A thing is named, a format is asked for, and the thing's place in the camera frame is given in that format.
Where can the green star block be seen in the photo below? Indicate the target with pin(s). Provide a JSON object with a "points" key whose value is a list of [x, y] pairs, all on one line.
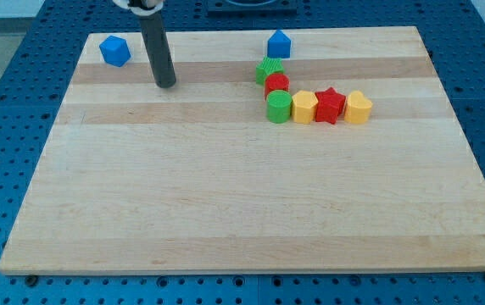
{"points": [[266, 67]]}

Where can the red star block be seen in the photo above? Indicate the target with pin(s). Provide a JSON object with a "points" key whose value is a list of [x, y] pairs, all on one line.
{"points": [[330, 105]]}

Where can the red cylinder block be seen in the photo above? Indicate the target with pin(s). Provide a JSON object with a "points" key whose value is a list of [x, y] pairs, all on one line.
{"points": [[275, 82]]}

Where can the green cylinder block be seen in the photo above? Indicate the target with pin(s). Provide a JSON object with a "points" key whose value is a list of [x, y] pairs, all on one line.
{"points": [[279, 104]]}

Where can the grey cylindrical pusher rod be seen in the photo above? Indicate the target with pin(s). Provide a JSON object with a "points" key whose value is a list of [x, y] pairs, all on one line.
{"points": [[158, 50]]}

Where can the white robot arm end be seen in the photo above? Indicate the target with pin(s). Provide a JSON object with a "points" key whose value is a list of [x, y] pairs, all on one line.
{"points": [[141, 8]]}

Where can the yellow heart block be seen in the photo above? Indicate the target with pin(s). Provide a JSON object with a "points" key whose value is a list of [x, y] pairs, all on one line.
{"points": [[357, 108]]}

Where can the yellow hexagon block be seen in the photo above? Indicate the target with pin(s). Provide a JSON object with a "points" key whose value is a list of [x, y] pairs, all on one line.
{"points": [[304, 107]]}

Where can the blue cube block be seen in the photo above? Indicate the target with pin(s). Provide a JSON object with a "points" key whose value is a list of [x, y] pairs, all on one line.
{"points": [[115, 51]]}

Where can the wooden board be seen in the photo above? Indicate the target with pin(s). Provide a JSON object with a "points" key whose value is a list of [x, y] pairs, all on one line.
{"points": [[194, 179]]}

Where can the blue pentagon house block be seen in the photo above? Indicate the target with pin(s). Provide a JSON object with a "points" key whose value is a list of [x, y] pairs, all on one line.
{"points": [[279, 45]]}

